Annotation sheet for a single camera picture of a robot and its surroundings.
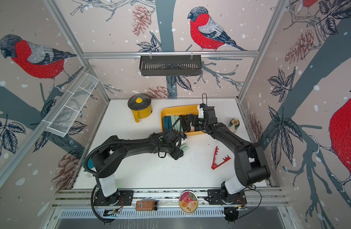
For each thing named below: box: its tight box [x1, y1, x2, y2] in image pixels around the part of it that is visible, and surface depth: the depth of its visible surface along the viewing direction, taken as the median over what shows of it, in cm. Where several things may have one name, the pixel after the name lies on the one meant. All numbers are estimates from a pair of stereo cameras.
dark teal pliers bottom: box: [165, 115, 173, 132], surface depth 101 cm
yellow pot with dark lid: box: [127, 93, 153, 124], surface depth 104 cm
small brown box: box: [135, 199, 155, 211], surface depth 70 cm
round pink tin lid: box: [178, 190, 199, 215], surface depth 71 cm
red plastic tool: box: [211, 145, 232, 170], surface depth 88 cm
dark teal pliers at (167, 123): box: [163, 115, 172, 132], surface depth 100 cm
